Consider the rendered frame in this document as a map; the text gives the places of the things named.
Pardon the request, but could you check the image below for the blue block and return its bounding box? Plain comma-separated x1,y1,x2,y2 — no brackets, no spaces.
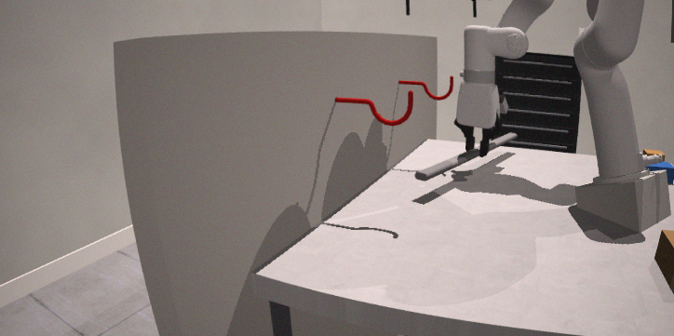
648,162,674,183

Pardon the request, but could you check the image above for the tan cardboard box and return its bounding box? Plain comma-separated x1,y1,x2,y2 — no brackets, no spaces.
642,149,665,162
654,230,674,288

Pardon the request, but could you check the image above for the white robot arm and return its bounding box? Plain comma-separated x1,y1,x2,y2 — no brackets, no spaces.
460,0,663,184

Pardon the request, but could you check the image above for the grey metal rod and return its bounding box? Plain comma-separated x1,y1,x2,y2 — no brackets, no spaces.
414,133,518,181

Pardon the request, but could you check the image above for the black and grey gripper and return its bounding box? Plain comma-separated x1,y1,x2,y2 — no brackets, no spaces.
454,81,504,157

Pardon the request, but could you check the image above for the grey panel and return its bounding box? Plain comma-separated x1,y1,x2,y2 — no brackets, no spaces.
114,31,438,336

